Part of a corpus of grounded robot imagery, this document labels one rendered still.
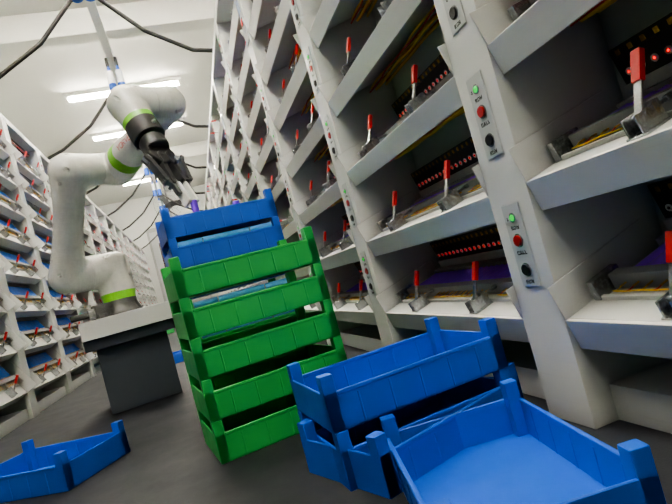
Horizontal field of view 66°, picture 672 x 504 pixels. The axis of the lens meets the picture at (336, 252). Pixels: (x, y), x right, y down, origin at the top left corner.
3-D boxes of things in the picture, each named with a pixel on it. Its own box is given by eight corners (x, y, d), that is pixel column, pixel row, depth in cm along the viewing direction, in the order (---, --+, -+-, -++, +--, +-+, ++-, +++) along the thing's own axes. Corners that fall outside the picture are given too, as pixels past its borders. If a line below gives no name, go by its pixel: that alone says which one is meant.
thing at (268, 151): (275, 139, 216) (258, 110, 215) (259, 174, 274) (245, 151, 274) (315, 117, 221) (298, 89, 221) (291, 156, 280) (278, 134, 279)
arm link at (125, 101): (95, 105, 150) (104, 75, 143) (136, 105, 159) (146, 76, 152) (117, 140, 146) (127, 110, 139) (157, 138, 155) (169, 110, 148)
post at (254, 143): (300, 336, 271) (214, 17, 276) (297, 335, 280) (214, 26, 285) (336, 325, 277) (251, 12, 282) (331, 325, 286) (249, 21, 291)
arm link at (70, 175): (42, 288, 193) (40, 148, 172) (86, 279, 205) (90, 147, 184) (56, 304, 185) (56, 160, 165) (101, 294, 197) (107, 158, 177)
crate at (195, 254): (175, 270, 130) (167, 239, 131) (168, 277, 149) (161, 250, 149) (286, 243, 143) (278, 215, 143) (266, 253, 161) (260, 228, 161)
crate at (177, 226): (167, 239, 131) (159, 208, 131) (161, 250, 149) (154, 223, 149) (278, 215, 143) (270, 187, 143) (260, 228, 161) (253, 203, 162)
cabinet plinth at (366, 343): (413, 363, 138) (408, 345, 138) (283, 328, 349) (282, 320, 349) (465, 345, 142) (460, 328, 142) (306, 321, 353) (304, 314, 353)
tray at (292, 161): (327, 128, 148) (302, 86, 147) (291, 178, 206) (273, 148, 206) (384, 98, 153) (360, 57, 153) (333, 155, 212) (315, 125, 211)
